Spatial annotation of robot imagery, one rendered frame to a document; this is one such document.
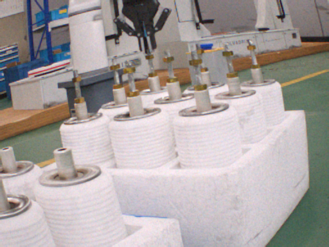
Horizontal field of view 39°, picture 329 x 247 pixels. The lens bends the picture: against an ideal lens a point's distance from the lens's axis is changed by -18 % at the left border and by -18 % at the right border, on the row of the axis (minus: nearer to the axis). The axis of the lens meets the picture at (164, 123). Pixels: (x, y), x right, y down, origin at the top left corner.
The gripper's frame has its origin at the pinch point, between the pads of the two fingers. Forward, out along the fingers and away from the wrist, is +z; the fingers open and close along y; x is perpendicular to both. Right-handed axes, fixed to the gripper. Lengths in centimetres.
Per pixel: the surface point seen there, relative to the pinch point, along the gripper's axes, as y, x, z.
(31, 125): 109, -127, 33
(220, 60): -12.3, -13.2, 6.6
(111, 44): 80, -200, 2
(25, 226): -7, 73, 10
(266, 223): -23.3, 29.5, 30.4
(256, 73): -22.5, 8.4, 7.9
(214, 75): -10.6, -10.7, 9.7
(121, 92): 2.9, 12.2, 7.7
